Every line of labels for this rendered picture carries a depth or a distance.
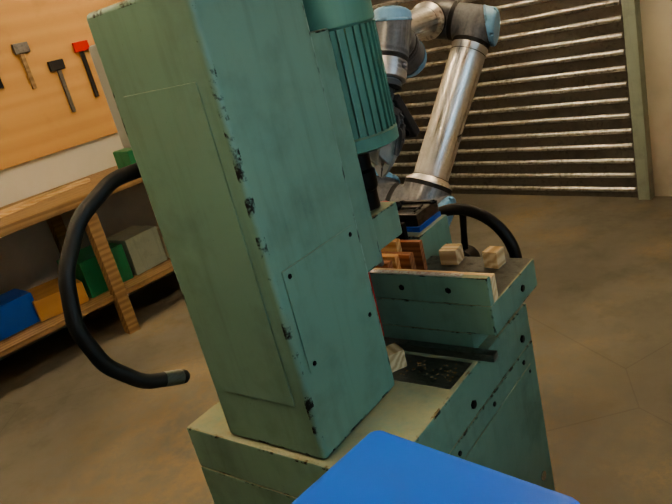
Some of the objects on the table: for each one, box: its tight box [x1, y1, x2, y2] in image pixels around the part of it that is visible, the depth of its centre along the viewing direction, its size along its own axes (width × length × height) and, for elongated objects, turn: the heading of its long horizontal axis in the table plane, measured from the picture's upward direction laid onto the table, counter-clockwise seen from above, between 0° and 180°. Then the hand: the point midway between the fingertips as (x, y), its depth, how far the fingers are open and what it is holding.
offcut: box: [482, 246, 506, 269], centre depth 132 cm, size 3×3×4 cm
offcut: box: [439, 244, 465, 265], centre depth 139 cm, size 4×4×3 cm
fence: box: [370, 273, 494, 306], centre depth 135 cm, size 60×2×6 cm, turn 87°
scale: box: [369, 269, 464, 277], centre depth 134 cm, size 50×1×1 cm, turn 87°
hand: (384, 172), depth 149 cm, fingers closed
